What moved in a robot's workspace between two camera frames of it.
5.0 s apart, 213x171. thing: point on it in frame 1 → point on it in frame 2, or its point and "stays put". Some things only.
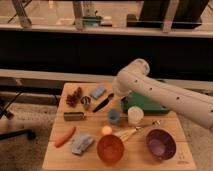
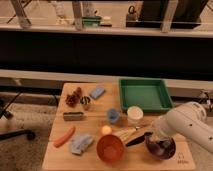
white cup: [135, 115] stays put
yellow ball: [107, 130] stays put
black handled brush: [103, 103] → [138, 139]
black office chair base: [4, 112] stays put
